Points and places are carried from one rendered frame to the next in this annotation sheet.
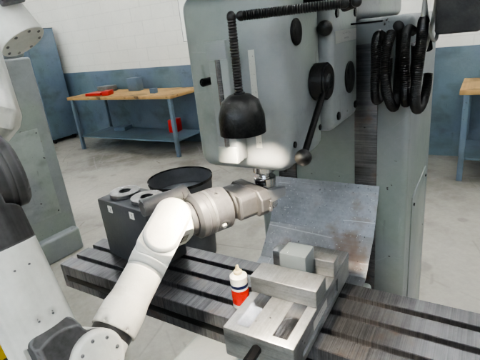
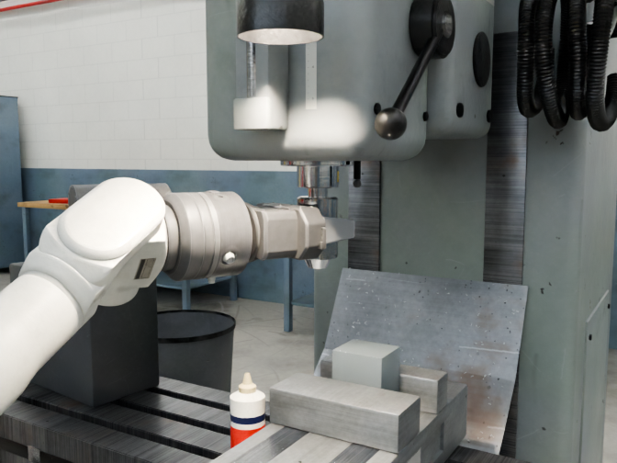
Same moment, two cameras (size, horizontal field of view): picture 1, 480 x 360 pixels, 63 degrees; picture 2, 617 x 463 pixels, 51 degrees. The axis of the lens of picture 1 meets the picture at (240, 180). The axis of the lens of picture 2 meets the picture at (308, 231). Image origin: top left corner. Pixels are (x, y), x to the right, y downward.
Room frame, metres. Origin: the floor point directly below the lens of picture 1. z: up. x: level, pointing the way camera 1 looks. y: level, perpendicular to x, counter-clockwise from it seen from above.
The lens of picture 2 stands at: (0.05, -0.02, 1.31)
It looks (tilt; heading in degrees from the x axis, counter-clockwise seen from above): 6 degrees down; 358
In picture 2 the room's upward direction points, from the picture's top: straight up
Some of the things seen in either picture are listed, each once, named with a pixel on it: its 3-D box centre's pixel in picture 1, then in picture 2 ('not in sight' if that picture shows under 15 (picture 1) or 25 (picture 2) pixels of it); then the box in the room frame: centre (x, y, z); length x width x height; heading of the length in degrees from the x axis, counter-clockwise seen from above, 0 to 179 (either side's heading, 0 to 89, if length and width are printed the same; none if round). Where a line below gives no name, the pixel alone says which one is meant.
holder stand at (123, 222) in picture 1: (141, 223); (83, 320); (1.06, 0.30, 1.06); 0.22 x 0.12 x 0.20; 50
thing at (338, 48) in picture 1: (296, 67); (390, 41); (0.95, -0.16, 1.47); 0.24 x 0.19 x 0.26; 57
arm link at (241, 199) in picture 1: (231, 204); (247, 234); (0.74, 0.02, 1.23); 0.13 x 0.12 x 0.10; 32
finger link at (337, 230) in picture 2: (274, 195); (332, 230); (0.76, -0.07, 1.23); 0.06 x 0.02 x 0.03; 122
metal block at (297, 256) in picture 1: (297, 261); (366, 374); (0.75, -0.11, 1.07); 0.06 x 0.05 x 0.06; 58
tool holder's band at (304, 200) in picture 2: (264, 177); (317, 200); (0.79, -0.05, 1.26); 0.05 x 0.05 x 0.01
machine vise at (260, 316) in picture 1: (293, 290); (353, 432); (0.73, -0.09, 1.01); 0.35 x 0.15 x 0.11; 148
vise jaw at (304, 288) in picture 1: (287, 283); (343, 409); (0.71, -0.08, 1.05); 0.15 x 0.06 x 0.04; 58
